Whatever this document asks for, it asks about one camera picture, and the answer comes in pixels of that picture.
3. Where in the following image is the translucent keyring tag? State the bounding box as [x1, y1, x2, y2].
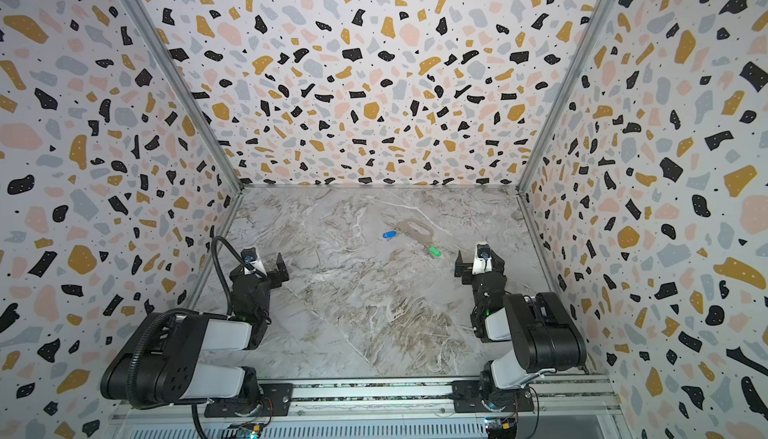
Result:
[395, 219, 434, 244]

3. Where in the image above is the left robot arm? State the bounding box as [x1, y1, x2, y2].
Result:
[100, 249, 289, 416]

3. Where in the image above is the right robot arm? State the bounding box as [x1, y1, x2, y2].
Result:
[454, 243, 587, 408]

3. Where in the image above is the left electronics board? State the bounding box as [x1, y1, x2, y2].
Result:
[235, 422, 267, 439]

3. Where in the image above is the electronics board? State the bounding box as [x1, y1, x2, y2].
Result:
[484, 418, 518, 439]
[235, 422, 267, 439]

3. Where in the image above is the right electronics board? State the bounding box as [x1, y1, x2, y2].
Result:
[484, 418, 518, 439]

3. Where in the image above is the right corner aluminium profile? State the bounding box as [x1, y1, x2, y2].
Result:
[516, 0, 616, 196]

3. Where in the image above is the corner aluminium profile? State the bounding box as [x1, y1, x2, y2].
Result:
[516, 0, 616, 196]
[119, 0, 243, 193]

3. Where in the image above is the left corner aluminium profile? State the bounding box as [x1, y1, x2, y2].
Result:
[119, 0, 243, 193]

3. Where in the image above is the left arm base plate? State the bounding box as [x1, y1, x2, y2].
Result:
[204, 382, 294, 419]

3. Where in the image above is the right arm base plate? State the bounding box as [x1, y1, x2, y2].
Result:
[450, 379, 535, 414]

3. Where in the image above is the aluminium mounting rail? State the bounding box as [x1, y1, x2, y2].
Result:
[104, 374, 631, 438]

